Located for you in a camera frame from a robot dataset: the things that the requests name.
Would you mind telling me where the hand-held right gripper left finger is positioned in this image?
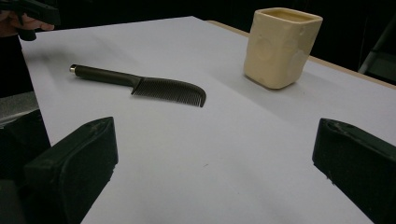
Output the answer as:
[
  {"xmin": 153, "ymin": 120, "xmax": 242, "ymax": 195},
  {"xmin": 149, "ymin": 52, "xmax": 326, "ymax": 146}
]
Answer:
[{"xmin": 22, "ymin": 116, "xmax": 120, "ymax": 224}]

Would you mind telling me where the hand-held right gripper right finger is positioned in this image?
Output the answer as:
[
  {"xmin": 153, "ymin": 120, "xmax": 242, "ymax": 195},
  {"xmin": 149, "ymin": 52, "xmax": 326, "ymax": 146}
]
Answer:
[{"xmin": 312, "ymin": 118, "xmax": 396, "ymax": 224}]

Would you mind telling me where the black marker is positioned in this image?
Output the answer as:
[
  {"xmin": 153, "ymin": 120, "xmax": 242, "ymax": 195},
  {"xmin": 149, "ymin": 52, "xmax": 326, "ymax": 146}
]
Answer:
[{"xmin": 68, "ymin": 63, "xmax": 207, "ymax": 108}]

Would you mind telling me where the cream square cup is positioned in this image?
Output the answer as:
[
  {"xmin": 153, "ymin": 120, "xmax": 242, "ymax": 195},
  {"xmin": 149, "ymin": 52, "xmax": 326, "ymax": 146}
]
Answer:
[{"xmin": 243, "ymin": 7, "xmax": 324, "ymax": 91}]

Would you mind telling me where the grey metal stand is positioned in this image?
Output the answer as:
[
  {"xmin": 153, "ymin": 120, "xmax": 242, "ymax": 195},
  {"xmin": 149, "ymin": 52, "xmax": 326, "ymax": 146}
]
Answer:
[{"xmin": 358, "ymin": 15, "xmax": 396, "ymax": 85}]

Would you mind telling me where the white table mat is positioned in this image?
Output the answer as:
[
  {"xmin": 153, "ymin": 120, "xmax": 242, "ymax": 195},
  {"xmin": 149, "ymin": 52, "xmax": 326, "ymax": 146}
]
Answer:
[{"xmin": 19, "ymin": 16, "xmax": 396, "ymax": 224}]

